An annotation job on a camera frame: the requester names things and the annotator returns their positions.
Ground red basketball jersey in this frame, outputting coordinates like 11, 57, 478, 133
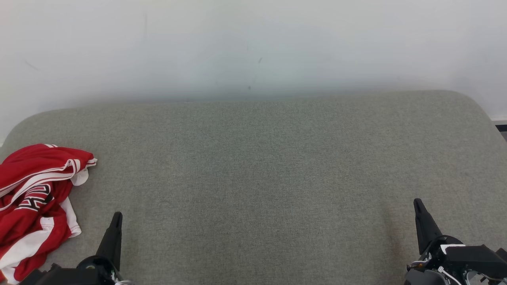
0, 144, 97, 222

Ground red shorts with white band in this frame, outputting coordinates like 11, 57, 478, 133
0, 196, 82, 285

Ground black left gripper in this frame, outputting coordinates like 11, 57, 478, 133
77, 212, 124, 285

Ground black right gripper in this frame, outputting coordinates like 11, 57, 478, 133
404, 198, 469, 285

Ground thin white cable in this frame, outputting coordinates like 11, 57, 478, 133
438, 266, 463, 285

